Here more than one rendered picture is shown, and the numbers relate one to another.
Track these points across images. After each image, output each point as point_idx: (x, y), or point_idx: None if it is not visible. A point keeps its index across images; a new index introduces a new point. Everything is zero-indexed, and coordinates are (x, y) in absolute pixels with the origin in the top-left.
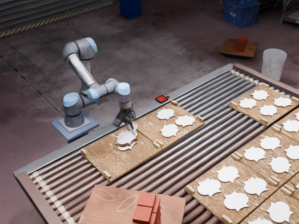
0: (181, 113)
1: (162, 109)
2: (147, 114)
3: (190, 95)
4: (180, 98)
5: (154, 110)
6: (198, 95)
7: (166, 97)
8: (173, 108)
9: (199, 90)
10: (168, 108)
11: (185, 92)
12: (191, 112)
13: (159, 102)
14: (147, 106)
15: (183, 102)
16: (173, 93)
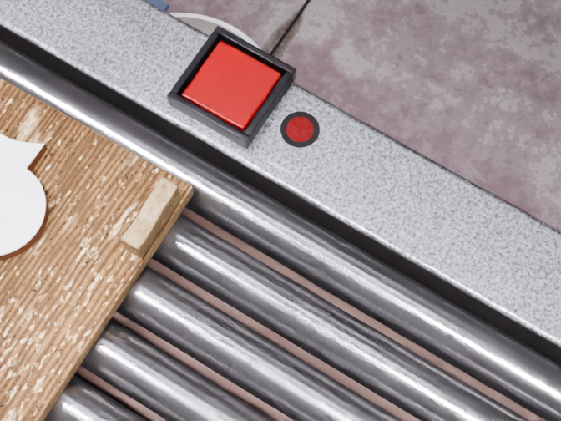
0: (24, 327)
1: (51, 139)
2: (11, 36)
3: (410, 331)
4: (304, 256)
5: (78, 74)
6: (427, 415)
7: (294, 115)
8: (80, 230)
9: (536, 399)
10: (78, 189)
11: (442, 273)
12: (86, 418)
13: (176, 84)
14: (93, 7)
15: (246, 293)
16: (386, 164)
